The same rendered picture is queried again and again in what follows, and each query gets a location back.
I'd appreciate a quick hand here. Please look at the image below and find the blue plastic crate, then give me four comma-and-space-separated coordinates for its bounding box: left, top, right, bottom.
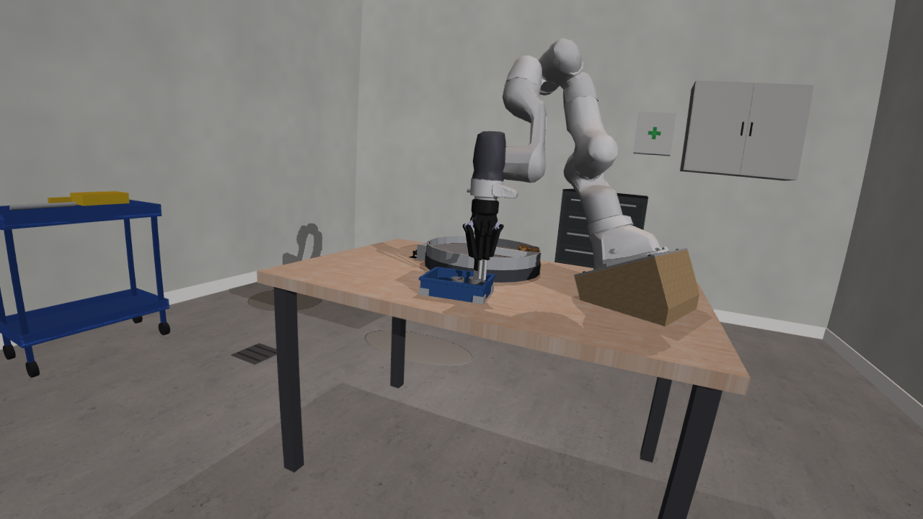
418, 267, 495, 304

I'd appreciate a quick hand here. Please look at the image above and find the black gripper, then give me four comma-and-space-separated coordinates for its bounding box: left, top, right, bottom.
463, 199, 504, 283

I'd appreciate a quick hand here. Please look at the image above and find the grey round turning table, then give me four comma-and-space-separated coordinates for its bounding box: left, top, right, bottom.
410, 236, 541, 283

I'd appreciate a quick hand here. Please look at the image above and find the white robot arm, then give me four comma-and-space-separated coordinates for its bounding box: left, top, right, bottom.
467, 38, 669, 270

